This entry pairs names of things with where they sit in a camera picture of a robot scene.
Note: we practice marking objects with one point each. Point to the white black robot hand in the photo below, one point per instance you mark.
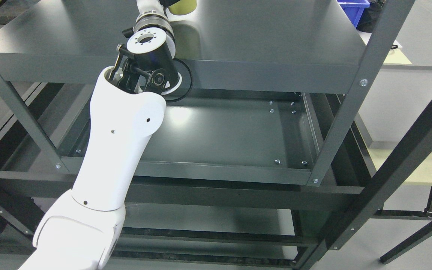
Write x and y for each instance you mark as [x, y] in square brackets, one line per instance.
[159, 6]

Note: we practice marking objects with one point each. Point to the yellow plastic cup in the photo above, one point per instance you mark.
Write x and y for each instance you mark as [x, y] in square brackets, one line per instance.
[183, 7]

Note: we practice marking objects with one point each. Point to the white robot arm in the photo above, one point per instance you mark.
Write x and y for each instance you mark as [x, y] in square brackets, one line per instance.
[81, 229]

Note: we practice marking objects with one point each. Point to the dark grey metal shelf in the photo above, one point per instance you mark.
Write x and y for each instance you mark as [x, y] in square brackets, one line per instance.
[278, 82]

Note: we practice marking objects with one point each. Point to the blue plastic bin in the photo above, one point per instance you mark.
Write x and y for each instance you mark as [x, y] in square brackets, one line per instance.
[354, 9]

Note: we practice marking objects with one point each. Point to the black metal rack frame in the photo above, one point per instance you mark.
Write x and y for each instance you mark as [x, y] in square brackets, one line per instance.
[411, 151]

